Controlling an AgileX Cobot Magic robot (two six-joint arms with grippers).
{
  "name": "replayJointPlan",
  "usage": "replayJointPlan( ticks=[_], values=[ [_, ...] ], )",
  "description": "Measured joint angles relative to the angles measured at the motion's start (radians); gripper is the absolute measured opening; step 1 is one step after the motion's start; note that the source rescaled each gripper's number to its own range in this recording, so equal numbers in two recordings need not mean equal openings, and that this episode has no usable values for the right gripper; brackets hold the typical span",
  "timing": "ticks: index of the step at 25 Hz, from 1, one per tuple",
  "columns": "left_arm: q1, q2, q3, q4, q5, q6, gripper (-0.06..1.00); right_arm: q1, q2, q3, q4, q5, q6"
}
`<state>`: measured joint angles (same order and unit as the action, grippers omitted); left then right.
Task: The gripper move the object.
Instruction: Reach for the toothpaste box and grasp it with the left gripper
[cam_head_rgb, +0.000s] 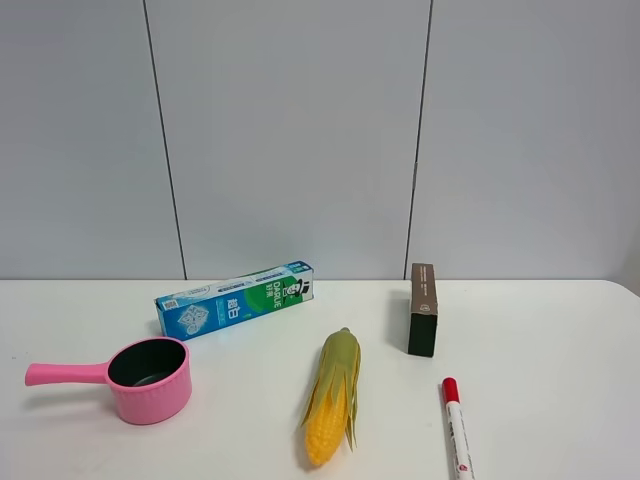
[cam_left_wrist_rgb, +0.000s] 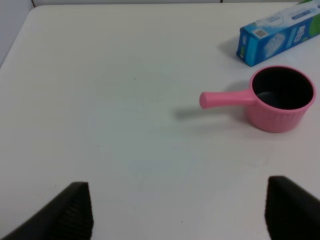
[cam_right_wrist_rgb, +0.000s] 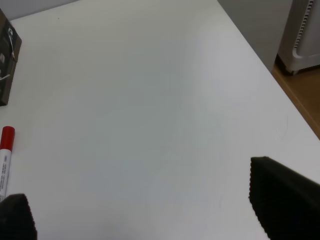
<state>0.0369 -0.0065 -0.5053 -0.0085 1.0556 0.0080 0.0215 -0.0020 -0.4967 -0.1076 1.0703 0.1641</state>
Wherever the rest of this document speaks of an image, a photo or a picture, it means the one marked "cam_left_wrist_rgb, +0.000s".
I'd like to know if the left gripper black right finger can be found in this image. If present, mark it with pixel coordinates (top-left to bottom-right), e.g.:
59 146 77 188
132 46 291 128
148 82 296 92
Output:
264 176 320 240

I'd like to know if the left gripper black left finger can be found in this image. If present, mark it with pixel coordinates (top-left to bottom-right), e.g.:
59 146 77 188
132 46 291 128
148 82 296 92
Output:
3 182 94 240

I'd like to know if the pink toy saucepan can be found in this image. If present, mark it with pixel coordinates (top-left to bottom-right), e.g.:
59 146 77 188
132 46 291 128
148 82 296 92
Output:
199 65 317 133

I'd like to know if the blue toothpaste box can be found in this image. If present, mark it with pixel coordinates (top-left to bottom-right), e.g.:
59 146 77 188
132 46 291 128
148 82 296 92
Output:
236 0 320 67

